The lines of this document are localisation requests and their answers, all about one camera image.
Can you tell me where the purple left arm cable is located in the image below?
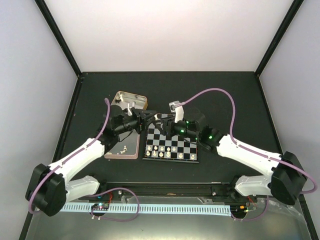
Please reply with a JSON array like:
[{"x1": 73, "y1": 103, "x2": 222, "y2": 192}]
[{"x1": 28, "y1": 97, "x2": 140, "y2": 222}]

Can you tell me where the right controller circuit board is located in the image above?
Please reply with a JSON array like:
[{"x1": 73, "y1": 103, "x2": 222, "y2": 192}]
[{"x1": 230, "y1": 205, "x2": 257, "y2": 214}]

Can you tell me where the black and grey chessboard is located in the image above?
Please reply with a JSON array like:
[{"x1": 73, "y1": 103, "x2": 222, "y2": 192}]
[{"x1": 143, "y1": 121, "x2": 198, "y2": 164}]

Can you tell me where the left controller circuit board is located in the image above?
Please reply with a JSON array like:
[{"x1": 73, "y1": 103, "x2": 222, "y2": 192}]
[{"x1": 91, "y1": 203, "x2": 110, "y2": 211}]

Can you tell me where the pink metal tin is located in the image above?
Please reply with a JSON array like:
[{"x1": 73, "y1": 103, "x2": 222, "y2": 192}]
[{"x1": 104, "y1": 131, "x2": 140, "y2": 160}]

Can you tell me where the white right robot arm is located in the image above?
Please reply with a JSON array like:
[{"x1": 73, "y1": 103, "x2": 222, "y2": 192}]
[{"x1": 152, "y1": 106, "x2": 307, "y2": 206}]

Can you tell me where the pile of white chess pieces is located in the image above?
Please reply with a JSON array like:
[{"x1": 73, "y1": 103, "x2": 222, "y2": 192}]
[{"x1": 120, "y1": 145, "x2": 128, "y2": 154}]

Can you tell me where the black mounting rail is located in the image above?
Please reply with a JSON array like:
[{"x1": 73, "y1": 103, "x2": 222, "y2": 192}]
[{"x1": 87, "y1": 183, "x2": 238, "y2": 201}]

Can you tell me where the light blue slotted cable duct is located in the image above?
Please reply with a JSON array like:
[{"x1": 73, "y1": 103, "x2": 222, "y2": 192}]
[{"x1": 60, "y1": 202, "x2": 231, "y2": 217}]

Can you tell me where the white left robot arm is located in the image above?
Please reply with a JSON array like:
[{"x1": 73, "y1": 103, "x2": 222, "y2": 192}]
[{"x1": 25, "y1": 99, "x2": 157, "y2": 217}]

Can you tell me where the gold metal tin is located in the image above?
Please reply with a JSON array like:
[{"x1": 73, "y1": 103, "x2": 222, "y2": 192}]
[{"x1": 110, "y1": 91, "x2": 148, "y2": 110}]

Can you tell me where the controller circuit board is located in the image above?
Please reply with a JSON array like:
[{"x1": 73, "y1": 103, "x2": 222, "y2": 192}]
[
  {"x1": 230, "y1": 205, "x2": 257, "y2": 214},
  {"x1": 91, "y1": 203, "x2": 110, "y2": 211}
]

